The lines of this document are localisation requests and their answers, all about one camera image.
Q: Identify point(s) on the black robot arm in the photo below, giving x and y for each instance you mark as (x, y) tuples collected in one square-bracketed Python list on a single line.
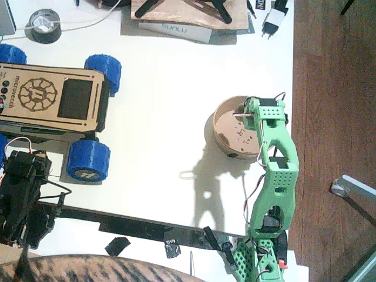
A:
[(17, 205)]

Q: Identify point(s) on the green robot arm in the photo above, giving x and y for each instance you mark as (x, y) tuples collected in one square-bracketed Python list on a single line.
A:
[(279, 147)]

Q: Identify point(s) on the brown paper bowl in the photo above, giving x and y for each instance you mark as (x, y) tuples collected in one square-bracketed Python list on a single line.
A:
[(229, 132)]

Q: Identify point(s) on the wooden rover body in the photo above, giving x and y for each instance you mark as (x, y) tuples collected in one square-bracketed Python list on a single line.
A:
[(44, 117)]

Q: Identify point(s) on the black table clamp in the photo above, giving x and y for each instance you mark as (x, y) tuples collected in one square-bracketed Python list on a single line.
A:
[(229, 255), (57, 210)]

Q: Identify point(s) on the dark blue flat book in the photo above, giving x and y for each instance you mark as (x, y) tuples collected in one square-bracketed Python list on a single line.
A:
[(232, 31)]

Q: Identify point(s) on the black white power adapter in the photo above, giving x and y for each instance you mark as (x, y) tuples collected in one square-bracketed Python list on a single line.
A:
[(273, 19)]

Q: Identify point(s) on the black printed sticker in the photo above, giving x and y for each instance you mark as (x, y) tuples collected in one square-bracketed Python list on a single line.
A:
[(260, 4)]

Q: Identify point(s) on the white SUNLU box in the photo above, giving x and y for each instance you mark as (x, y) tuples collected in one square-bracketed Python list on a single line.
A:
[(176, 30)]

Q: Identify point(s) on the flat black tape piece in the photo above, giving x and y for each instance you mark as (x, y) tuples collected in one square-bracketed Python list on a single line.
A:
[(117, 246)]

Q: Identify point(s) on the wooden board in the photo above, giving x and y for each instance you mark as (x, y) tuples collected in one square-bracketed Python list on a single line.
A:
[(182, 14)]

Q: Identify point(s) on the striped round stool seat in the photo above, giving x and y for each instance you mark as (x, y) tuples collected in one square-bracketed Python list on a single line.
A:
[(88, 270)]

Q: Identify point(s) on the grey office chair leg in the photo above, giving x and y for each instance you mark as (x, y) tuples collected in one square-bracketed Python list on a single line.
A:
[(358, 188)]

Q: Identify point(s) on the black slanted furniture leg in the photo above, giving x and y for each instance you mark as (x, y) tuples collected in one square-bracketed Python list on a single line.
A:
[(347, 6)]

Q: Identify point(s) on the grey laptop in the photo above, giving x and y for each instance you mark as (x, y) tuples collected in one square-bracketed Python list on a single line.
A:
[(6, 17)]

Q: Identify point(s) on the black tripod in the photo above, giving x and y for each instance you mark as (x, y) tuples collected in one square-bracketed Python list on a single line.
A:
[(145, 9)]

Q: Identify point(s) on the small red plastic clip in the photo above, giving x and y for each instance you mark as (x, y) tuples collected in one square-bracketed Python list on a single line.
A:
[(282, 264)]

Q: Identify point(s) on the crumpled black tape piece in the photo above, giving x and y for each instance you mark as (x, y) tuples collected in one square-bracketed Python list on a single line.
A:
[(171, 249)]

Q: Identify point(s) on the black duct tape roll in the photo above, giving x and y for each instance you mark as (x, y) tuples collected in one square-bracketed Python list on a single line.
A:
[(44, 37)]

